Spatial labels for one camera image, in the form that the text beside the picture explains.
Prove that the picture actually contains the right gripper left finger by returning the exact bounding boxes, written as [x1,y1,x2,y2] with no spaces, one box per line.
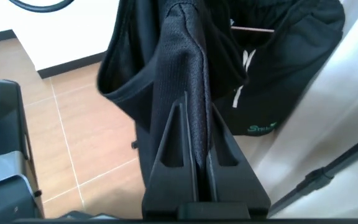
[141,91,199,219]

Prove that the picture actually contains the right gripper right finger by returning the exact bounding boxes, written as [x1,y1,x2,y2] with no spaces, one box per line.
[206,103,272,218]

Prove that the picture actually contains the black shorts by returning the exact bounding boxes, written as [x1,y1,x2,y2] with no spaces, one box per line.
[213,0,346,137]

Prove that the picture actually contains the black garment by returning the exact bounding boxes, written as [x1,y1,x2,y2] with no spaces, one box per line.
[96,0,249,189]

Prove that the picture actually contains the pink clothes hanger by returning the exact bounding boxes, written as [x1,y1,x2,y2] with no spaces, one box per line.
[230,26,275,34]

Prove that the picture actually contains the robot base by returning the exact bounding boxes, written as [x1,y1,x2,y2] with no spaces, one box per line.
[0,78,117,224]

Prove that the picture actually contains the black clothes rack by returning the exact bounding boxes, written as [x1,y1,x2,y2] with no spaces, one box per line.
[267,129,358,216]

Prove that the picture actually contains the white curtain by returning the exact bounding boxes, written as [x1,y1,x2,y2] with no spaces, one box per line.
[234,0,358,219]

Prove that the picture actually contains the black cable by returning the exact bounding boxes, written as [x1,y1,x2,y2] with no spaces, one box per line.
[9,0,75,14]

